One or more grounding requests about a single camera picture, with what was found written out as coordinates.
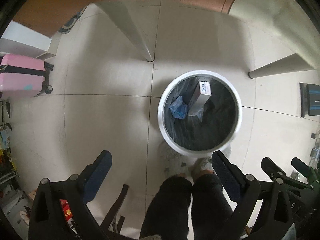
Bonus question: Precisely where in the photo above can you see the black trash bag liner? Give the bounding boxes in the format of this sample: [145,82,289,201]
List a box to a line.
[164,76,238,151]

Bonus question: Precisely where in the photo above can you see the white round trash bin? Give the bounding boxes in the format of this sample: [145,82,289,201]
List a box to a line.
[157,70,242,158]

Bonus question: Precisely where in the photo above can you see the right grey slipper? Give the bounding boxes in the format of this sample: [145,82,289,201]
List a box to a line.
[191,146,232,179]

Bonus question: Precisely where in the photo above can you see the grey slipper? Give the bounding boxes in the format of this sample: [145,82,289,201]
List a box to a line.
[158,141,189,178]
[191,146,232,179]

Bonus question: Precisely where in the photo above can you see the red packet on floor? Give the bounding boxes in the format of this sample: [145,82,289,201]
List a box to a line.
[60,199,73,227]

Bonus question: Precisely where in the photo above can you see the dark wooden chair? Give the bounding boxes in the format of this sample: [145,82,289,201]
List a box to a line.
[100,184,129,239]

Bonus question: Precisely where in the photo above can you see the left grey slipper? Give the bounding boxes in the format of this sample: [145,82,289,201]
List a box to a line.
[158,141,189,178]

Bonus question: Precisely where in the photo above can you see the person's black trousers legs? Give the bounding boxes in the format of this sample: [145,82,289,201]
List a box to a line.
[140,174,233,239]

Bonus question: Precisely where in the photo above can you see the black blue exercise bench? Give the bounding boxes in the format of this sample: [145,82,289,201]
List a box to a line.
[299,83,320,118]

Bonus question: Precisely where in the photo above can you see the blue crumpled plastic bag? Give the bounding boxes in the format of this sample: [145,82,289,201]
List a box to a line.
[169,95,188,120]

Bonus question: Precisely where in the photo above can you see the white blue medicine box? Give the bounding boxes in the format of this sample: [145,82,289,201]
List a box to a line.
[188,81,212,116]

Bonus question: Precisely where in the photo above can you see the right table leg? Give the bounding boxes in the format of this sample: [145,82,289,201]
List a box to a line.
[248,54,314,79]

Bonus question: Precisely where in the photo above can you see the table leg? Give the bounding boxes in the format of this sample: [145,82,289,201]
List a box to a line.
[95,0,155,62]
[248,54,314,79]

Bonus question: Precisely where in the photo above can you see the pink suitcase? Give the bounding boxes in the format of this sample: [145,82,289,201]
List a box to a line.
[1,54,54,100]

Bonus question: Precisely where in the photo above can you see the left table leg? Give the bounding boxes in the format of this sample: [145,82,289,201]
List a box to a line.
[95,0,155,62]

